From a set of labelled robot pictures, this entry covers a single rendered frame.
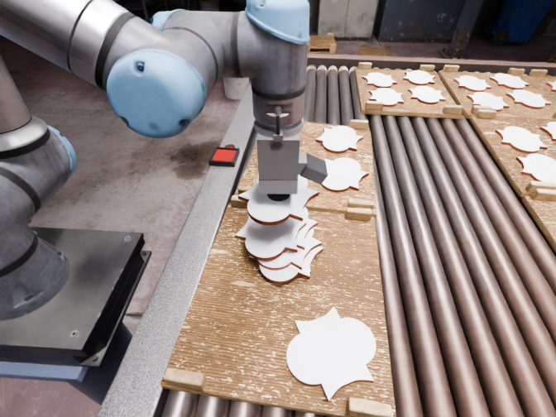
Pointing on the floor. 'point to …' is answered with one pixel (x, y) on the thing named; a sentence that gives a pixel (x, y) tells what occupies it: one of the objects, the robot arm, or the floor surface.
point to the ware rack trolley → (143, 7)
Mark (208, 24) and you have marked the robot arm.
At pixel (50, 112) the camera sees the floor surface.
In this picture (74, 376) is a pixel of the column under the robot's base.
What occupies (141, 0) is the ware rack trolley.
